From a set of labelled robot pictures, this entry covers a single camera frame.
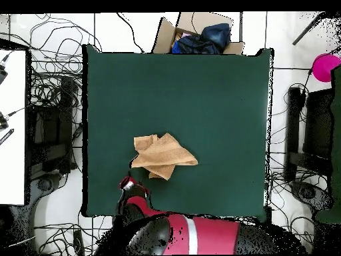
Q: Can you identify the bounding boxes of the tan terry towel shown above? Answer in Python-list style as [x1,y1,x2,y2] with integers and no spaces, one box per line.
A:
[130,132,199,181]

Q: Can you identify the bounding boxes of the black power strip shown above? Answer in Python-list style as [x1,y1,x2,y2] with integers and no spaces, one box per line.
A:
[73,229,85,256]

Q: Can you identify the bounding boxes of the round grey stand base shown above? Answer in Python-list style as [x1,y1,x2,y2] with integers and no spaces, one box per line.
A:
[36,177,53,192]
[291,181,334,211]

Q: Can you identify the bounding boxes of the dark green table cloth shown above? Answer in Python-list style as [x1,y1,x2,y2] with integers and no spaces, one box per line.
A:
[85,44,273,221]
[315,65,341,225]

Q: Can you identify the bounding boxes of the white desk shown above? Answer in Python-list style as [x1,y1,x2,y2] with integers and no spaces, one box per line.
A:
[0,49,27,206]

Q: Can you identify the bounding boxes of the black slotted bar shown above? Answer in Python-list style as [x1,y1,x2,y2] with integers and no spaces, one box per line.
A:
[0,128,15,147]

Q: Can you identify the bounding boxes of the open cardboard box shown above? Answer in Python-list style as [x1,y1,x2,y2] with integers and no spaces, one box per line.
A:
[151,11,245,56]

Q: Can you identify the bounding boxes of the dark navy garment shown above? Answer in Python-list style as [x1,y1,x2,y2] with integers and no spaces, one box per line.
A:
[171,35,222,55]

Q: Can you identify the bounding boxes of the blue denim jeans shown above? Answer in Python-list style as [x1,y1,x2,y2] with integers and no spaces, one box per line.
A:
[199,23,232,50]

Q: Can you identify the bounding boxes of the magenta round object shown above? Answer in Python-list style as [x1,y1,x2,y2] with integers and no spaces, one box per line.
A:
[311,53,341,83]

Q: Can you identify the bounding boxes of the black rod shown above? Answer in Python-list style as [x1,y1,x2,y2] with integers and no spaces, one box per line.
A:
[292,12,324,46]

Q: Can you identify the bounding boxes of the black device with cable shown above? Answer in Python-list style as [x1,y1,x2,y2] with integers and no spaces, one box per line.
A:
[0,111,10,131]
[0,54,9,85]

